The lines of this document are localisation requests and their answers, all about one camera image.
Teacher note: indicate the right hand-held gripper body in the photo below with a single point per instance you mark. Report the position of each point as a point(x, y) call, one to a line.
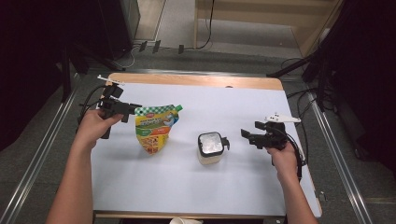
point(274, 138)

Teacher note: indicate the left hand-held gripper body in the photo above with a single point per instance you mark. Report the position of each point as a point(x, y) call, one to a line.
point(112, 105)

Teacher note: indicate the yellow green spout pouch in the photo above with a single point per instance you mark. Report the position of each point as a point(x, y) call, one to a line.
point(155, 130)

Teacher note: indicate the person's right hand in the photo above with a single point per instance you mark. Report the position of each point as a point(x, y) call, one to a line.
point(285, 163)

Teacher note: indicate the person's left hand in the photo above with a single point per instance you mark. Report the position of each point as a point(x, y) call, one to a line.
point(91, 129)

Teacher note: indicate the black stand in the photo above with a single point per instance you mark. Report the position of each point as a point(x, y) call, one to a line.
point(289, 67)
point(66, 81)

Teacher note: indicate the small black floor plate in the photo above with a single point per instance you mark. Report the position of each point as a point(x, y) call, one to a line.
point(143, 46)
point(156, 46)
point(181, 49)

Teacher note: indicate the white paper mat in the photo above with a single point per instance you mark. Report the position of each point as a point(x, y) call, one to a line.
point(202, 193)

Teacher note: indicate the dark cabinet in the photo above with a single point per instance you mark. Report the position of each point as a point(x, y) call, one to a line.
point(112, 25)

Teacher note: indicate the black curtain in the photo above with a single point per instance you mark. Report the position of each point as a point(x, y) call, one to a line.
point(367, 77)
point(25, 62)

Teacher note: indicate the white cup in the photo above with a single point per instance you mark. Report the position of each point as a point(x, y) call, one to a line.
point(186, 221)

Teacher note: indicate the metal floor rail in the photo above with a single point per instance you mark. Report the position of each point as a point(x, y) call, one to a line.
point(41, 155)
point(337, 158)

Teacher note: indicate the light wooden frame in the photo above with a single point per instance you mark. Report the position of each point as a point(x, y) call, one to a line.
point(196, 25)

